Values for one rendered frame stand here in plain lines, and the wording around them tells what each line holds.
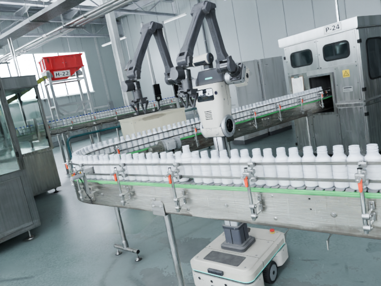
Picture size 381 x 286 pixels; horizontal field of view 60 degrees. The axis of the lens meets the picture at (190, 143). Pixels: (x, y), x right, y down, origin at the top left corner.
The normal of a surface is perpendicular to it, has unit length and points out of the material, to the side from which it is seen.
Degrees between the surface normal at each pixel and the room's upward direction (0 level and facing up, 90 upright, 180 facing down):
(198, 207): 90
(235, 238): 90
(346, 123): 90
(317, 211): 90
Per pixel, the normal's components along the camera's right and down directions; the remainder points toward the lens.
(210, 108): -0.61, 0.24
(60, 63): 0.55, 0.03
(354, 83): -0.81, 0.24
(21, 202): 0.77, -0.04
